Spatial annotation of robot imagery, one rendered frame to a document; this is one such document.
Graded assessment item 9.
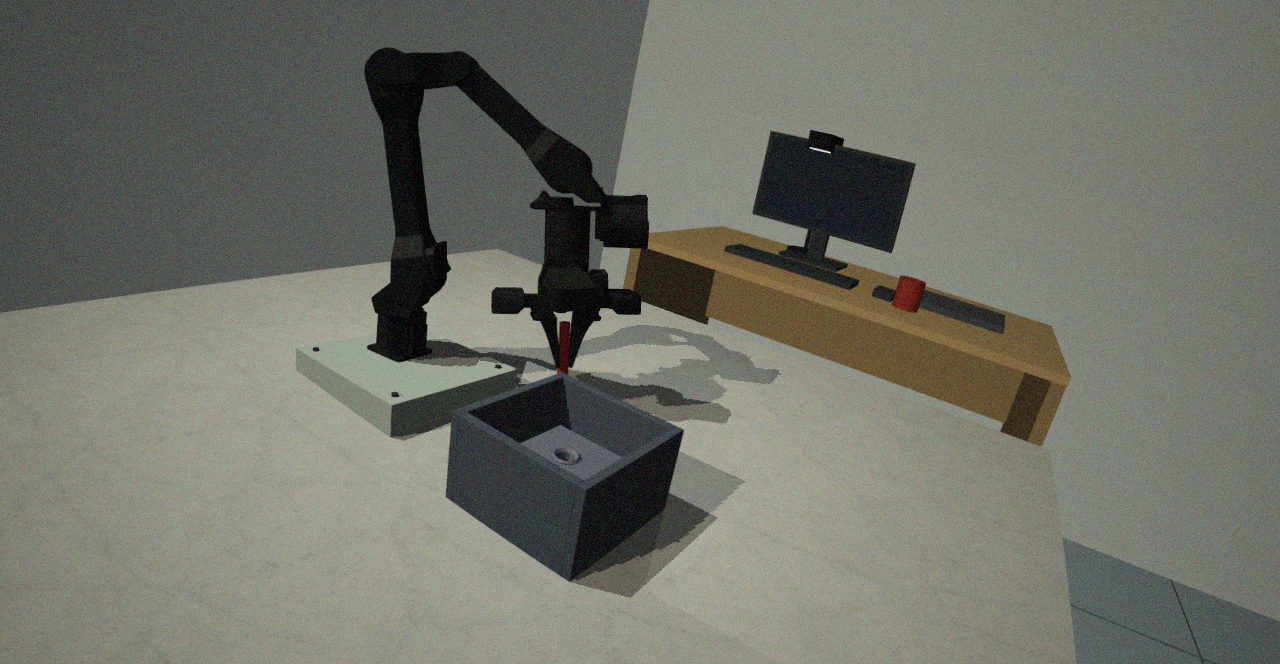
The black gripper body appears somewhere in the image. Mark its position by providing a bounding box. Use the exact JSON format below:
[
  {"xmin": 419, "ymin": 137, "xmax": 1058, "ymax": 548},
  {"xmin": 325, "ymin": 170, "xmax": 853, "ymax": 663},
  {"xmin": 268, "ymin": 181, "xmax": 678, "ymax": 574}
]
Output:
[{"xmin": 492, "ymin": 244, "xmax": 641, "ymax": 316}]

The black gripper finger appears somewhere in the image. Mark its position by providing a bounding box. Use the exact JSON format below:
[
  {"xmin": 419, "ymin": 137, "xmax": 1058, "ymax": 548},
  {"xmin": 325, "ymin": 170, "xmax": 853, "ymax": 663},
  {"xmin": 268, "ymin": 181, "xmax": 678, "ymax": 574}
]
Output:
[
  {"xmin": 531, "ymin": 311, "xmax": 561, "ymax": 368},
  {"xmin": 568, "ymin": 311, "xmax": 602, "ymax": 368}
]

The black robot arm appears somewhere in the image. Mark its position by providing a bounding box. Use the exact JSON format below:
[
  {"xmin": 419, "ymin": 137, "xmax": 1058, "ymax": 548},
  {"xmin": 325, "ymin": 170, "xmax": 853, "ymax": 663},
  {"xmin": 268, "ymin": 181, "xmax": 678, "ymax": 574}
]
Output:
[{"xmin": 364, "ymin": 47, "xmax": 649, "ymax": 363}]

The dark red peg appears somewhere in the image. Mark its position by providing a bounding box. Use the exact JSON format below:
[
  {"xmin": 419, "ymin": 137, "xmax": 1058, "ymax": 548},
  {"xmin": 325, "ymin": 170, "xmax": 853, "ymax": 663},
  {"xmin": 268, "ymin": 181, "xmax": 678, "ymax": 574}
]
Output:
[{"xmin": 558, "ymin": 321, "xmax": 570, "ymax": 375}]

